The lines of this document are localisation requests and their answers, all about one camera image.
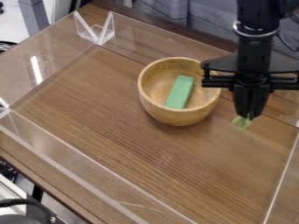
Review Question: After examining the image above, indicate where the green rectangular block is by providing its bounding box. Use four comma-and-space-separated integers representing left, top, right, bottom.
164, 75, 195, 109

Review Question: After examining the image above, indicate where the light wooden bowl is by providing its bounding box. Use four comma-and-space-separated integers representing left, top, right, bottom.
137, 57, 220, 126

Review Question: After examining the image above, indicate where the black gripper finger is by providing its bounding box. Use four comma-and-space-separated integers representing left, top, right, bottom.
233, 87, 251, 118
249, 87, 269, 119

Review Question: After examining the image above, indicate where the grey table leg post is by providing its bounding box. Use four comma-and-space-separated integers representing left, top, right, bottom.
17, 0, 49, 36

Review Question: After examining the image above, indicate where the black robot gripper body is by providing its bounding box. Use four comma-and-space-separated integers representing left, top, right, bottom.
200, 37, 299, 91

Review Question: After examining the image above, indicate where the black cable loop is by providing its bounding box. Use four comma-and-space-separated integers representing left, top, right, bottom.
0, 198, 56, 224

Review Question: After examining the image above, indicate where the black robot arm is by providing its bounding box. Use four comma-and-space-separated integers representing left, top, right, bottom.
200, 0, 299, 120

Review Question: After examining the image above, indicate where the red felt fruit green stem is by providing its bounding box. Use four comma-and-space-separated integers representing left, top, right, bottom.
232, 115, 251, 130

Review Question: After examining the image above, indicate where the clear acrylic tray enclosure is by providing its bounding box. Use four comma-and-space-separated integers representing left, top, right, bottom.
0, 5, 299, 224

